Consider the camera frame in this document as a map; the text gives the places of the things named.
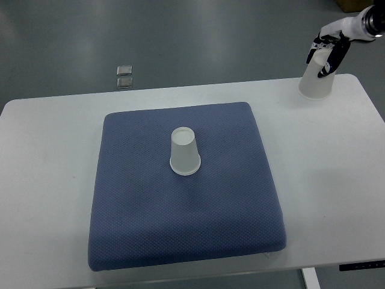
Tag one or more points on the white paper cup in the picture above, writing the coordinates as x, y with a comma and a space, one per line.
312, 87
184, 159

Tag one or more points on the black table control panel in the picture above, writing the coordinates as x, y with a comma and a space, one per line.
362, 266

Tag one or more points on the white paper cup on cushion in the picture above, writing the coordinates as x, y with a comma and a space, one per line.
184, 159

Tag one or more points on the metal floor plate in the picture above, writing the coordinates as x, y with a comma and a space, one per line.
124, 83
124, 70

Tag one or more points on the brown cardboard box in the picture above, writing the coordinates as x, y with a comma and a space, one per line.
351, 6

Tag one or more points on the blue grey square cushion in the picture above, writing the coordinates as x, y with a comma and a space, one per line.
144, 214

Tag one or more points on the white table leg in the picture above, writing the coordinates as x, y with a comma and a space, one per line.
310, 278

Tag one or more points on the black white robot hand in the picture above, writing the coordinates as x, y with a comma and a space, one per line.
336, 36

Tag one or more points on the upper metal floor plate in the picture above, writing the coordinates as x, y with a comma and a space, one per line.
124, 70

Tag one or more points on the lower metal floor plate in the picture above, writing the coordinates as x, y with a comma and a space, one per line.
124, 83

